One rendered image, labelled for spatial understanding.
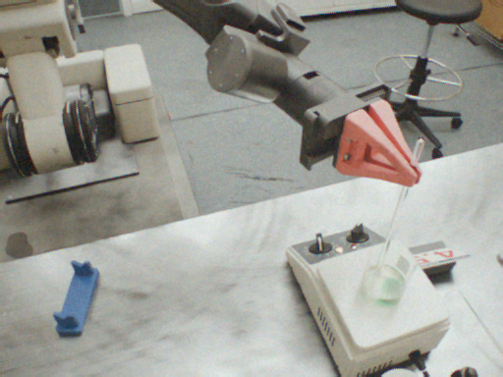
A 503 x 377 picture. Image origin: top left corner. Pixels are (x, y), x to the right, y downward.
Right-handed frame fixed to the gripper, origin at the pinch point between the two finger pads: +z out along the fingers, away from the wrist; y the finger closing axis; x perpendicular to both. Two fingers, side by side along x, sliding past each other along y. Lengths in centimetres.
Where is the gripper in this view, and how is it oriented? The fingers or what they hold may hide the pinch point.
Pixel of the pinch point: (410, 175)
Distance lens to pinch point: 40.8
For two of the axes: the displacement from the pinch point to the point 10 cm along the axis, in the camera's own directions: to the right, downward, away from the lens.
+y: 8.3, -3.9, 4.0
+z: 5.6, 5.9, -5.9
